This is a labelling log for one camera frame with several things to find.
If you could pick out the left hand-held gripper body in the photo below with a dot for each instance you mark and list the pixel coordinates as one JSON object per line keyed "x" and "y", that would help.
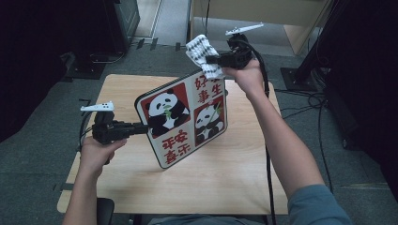
{"x": 109, "y": 129}

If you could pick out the black metal stand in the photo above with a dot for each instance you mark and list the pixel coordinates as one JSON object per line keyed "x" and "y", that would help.
{"x": 308, "y": 62}

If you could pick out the person's grey-blue sleeve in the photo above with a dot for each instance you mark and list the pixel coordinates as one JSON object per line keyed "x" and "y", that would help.
{"x": 319, "y": 207}

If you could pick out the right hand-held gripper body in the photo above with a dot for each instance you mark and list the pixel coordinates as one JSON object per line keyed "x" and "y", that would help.
{"x": 237, "y": 57}

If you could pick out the black cabinet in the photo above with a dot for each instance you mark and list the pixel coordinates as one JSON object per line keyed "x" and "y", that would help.
{"x": 103, "y": 28}

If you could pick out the person's left hand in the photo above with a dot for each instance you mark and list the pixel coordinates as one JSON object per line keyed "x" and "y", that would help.
{"x": 94, "y": 154}

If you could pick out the black tape corner mark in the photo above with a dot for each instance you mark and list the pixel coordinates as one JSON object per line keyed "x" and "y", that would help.
{"x": 85, "y": 103}

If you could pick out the person's right hand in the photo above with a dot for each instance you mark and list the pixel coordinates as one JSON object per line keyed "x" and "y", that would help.
{"x": 247, "y": 79}

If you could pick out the white patterned cloth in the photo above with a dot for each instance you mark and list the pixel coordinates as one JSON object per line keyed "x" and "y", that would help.
{"x": 203, "y": 53}

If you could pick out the light wooden desk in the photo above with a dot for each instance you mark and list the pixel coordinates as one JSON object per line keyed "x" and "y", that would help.
{"x": 281, "y": 12}

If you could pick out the panda picture board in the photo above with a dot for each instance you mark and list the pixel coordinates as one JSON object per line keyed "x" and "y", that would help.
{"x": 181, "y": 146}

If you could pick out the grey tape strip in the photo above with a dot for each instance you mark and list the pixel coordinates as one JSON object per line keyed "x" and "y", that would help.
{"x": 61, "y": 187}

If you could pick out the person's grey-blue trousers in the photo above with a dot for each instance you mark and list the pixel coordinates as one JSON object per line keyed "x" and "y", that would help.
{"x": 203, "y": 220}

